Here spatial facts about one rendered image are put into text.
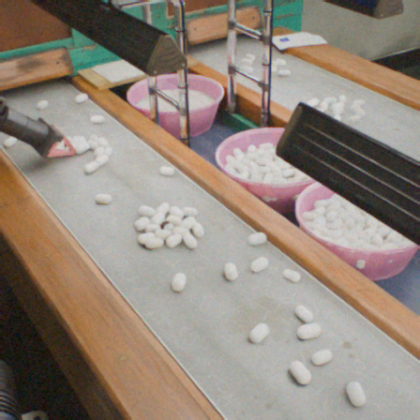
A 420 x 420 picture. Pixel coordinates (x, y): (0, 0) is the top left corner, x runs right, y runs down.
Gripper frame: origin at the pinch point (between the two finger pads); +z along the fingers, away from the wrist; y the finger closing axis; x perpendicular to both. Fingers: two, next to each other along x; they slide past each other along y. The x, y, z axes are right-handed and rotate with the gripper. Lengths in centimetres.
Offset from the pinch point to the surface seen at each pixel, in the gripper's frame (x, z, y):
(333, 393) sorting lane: 0, 2, -88
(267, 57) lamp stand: -44, 25, -13
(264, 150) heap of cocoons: -24.7, 30.7, -23.6
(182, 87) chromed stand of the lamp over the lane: -26.5, 7.6, -13.3
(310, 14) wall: -100, 156, 121
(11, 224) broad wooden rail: 14.1, -17.5, -23.0
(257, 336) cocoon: 0, -1, -74
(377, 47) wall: -113, 214, 118
